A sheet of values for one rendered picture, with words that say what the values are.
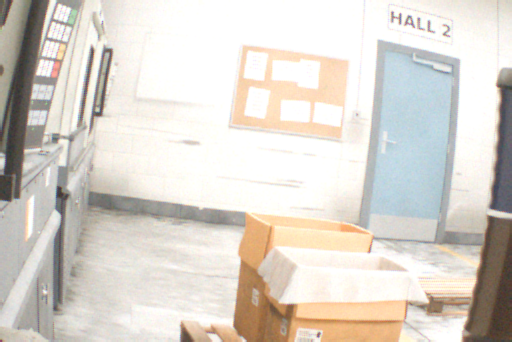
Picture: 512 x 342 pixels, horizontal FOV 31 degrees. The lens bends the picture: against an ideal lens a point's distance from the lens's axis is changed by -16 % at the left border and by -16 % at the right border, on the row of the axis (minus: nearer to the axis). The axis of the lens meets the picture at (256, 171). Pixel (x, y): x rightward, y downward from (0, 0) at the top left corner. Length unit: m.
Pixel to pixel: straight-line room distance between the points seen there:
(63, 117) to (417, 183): 7.17
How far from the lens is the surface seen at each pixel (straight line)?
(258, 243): 4.66
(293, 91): 11.37
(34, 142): 1.48
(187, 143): 11.27
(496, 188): 0.27
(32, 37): 1.36
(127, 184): 11.27
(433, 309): 6.77
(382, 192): 11.60
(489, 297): 0.26
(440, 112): 11.76
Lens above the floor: 1.17
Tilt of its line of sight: 3 degrees down
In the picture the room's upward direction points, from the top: 7 degrees clockwise
